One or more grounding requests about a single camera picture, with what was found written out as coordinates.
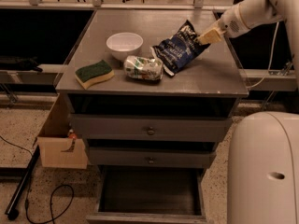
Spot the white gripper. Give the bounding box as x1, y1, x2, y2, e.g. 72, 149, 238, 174
196, 5, 250, 45

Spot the blue chip bag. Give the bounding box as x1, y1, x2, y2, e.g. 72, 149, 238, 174
150, 21, 209, 77

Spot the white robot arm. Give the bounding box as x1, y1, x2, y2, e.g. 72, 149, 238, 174
198, 0, 299, 224

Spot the grey wooden drawer cabinet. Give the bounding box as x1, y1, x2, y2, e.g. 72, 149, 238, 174
55, 8, 249, 173

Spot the grey top drawer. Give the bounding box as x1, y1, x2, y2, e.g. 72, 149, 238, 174
71, 114, 232, 142

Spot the grey middle drawer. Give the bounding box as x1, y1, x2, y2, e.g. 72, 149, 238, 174
88, 147, 216, 169

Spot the grey open bottom drawer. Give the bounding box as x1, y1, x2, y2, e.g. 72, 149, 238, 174
86, 166, 211, 224

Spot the white bowl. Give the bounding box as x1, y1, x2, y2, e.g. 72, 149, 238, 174
107, 33, 143, 62

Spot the green yellow sponge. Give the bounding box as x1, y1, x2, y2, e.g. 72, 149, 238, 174
75, 60, 114, 90

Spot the orange item in box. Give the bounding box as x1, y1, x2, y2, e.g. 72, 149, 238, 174
68, 129, 78, 139

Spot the cardboard box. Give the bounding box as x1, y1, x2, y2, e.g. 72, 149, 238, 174
36, 95, 88, 169

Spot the black object on ledge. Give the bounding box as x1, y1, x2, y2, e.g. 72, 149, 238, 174
0, 56, 43, 72

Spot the black bar on floor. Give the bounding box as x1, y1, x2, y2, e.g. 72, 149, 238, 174
0, 147, 40, 220

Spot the white hanging cable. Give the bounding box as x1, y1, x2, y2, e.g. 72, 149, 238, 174
246, 21, 280, 90

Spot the black floor cable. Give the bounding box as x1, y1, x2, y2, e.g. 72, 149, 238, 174
0, 135, 75, 224

